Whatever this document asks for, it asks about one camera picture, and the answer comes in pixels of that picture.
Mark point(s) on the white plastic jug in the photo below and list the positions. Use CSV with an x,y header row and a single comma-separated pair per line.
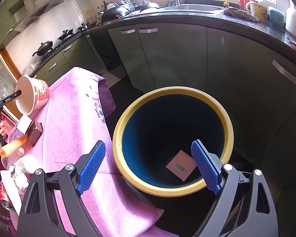
x,y
294,17

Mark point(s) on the yellow rimmed blue trash bin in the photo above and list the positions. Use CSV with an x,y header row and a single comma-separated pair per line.
x,y
117,140

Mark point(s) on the white paper tissue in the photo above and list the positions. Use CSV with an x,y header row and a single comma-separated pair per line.
x,y
14,180

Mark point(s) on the dish rack with bowls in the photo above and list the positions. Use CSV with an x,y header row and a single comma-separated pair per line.
x,y
120,3

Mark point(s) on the brown rag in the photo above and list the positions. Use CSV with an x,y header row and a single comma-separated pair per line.
x,y
239,13

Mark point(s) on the wooden door frame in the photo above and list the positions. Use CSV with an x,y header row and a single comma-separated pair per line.
x,y
11,79

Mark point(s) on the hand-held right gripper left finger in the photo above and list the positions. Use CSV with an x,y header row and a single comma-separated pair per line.
x,y
92,166

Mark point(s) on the red checkered cloth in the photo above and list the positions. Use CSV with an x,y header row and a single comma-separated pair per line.
x,y
9,123

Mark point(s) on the dark brown ribbed box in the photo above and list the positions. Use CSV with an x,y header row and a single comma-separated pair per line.
x,y
35,132

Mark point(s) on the black stone kitchen countertop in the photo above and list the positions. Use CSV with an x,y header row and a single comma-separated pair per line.
x,y
236,27

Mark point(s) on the yellow pump soap dispenser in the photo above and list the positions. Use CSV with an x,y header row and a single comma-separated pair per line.
x,y
225,2

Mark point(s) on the pink cardboard box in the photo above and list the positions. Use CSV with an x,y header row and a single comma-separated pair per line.
x,y
180,164

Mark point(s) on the teal mug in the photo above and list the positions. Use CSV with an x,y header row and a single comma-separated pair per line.
x,y
277,17

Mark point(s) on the cream printed mug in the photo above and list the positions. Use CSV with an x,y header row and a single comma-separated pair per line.
x,y
259,11

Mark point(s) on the large black wok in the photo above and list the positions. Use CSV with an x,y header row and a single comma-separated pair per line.
x,y
113,14

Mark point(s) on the red instant noodle cup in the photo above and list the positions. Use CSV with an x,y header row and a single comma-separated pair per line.
x,y
39,93

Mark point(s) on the small white box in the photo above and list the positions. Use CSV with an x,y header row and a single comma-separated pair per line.
x,y
24,123

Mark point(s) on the red soda can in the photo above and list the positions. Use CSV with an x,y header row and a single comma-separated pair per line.
x,y
3,195

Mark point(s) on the white round container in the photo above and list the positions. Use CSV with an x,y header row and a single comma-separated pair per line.
x,y
27,164

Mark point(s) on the pink floral tablecloth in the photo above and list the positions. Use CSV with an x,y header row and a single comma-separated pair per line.
x,y
71,118

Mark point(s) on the steel range hood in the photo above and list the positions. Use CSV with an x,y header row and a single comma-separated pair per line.
x,y
39,12

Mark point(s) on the green base cabinet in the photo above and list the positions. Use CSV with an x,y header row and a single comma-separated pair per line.
x,y
162,54
249,91
61,59

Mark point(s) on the black frying pan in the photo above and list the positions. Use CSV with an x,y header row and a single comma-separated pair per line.
x,y
150,5

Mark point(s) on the orange foam fruit net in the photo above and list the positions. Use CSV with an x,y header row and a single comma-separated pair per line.
x,y
13,147

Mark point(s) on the gas stove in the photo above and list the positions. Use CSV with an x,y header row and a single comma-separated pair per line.
x,y
56,45

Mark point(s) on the yellow capped oil bottle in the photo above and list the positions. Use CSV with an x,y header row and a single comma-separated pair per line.
x,y
89,16

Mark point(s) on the black pan with lid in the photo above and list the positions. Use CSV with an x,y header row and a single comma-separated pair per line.
x,y
65,34

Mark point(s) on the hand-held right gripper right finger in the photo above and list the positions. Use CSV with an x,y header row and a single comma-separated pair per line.
x,y
206,167

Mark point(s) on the steel sink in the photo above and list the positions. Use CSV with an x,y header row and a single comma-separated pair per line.
x,y
192,8

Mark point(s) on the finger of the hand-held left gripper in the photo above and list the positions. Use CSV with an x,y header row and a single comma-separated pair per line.
x,y
12,96

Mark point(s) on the small lidded pot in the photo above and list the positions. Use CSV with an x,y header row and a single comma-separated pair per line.
x,y
83,26

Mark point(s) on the clear plastic water bottle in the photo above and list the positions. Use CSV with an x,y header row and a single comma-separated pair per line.
x,y
12,158

